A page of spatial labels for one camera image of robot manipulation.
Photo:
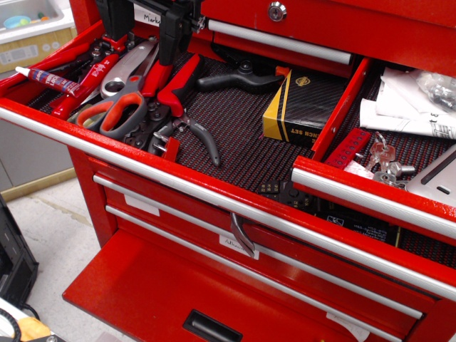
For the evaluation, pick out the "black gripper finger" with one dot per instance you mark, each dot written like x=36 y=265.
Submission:
x=117 y=16
x=177 y=24

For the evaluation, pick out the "red threadlocker glue tube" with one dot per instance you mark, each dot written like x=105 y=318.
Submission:
x=52 y=81

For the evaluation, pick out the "large open red drawer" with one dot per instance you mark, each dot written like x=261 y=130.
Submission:
x=237 y=205

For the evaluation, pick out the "small open red drawer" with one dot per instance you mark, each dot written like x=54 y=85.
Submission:
x=358 y=190

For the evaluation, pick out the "black trigger clamp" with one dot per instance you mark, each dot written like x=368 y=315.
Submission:
x=242 y=78

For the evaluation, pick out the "red and grey scissors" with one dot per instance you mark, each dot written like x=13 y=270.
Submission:
x=117 y=115

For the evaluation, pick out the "silver cabinet lock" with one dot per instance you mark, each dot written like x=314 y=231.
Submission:
x=277 y=11

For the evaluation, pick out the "black and yellow wrench set box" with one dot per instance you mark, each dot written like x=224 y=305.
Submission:
x=302 y=106

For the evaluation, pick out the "black crimper die box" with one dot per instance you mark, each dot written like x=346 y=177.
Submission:
x=285 y=193

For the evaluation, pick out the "red drill bit holder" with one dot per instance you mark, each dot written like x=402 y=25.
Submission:
x=345 y=152

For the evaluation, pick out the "white paper manuals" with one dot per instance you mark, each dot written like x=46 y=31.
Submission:
x=401 y=106

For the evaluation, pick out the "silver keys bunch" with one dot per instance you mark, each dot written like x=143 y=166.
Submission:
x=390 y=169

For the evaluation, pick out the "red tool chest cabinet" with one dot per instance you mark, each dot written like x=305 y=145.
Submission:
x=332 y=36

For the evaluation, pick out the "black equipment case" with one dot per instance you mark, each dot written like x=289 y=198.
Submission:
x=19 y=268

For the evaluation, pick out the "open red bottom panel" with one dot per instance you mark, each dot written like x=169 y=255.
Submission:
x=148 y=290

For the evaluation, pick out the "clear bag of hardware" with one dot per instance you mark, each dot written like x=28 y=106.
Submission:
x=439 y=88

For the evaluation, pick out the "silver metal plate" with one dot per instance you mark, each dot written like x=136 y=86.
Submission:
x=437 y=181

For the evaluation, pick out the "red handled crimping pliers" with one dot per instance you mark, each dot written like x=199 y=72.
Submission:
x=164 y=95

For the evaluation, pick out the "grey curved pliers handle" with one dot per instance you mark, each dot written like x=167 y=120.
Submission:
x=202 y=134

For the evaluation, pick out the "red handled wire stripper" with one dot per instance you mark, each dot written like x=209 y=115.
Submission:
x=91 y=81

